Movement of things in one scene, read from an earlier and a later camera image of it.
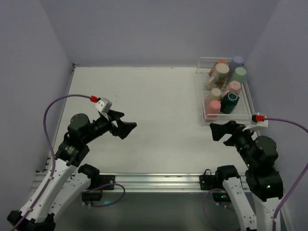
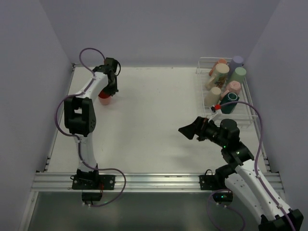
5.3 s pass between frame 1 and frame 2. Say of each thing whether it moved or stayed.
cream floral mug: stayed
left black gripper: moved
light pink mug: stayed
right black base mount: stayed
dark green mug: stayed
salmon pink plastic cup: moved
